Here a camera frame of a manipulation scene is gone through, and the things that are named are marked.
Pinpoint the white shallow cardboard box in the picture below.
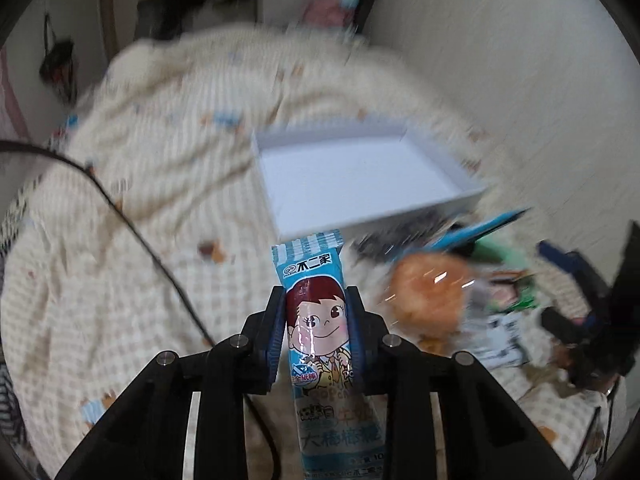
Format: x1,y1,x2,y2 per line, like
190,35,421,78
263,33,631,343
253,117,486,242

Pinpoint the black cable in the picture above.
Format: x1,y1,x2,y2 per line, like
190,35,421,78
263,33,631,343
0,138,282,480

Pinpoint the cream checkered bed quilt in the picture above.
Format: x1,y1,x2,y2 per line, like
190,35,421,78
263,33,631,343
0,22,609,480

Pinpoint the dark clear snack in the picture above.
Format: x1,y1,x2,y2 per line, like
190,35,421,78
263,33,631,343
352,212,463,263

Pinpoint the blue cartoon girl candy packet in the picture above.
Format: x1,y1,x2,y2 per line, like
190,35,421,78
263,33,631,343
271,230,385,479

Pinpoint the green snack packet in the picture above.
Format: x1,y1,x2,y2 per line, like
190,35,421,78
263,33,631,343
471,236,538,313

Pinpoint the pink clothes pile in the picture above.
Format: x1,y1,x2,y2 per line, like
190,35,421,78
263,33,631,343
302,0,352,29

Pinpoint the black hanging bag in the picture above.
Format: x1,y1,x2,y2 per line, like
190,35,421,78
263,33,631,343
39,13,78,107

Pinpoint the black white tissue pack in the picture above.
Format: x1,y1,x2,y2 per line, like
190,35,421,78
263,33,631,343
458,312,528,370

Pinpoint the brown bread bun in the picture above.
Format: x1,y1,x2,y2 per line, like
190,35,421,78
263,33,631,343
384,252,476,339

